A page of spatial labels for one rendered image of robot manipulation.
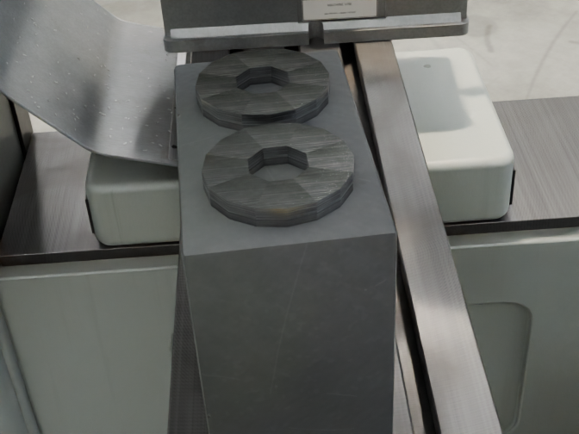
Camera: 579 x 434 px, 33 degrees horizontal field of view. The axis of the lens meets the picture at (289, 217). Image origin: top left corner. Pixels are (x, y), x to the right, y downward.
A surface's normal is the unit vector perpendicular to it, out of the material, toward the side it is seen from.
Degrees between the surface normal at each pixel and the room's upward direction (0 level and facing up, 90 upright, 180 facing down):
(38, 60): 44
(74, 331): 90
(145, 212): 90
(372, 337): 90
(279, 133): 0
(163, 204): 90
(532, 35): 0
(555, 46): 0
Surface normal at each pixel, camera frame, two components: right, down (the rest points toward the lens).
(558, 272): 0.05, 0.61
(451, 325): -0.05, -0.79
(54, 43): 0.67, -0.61
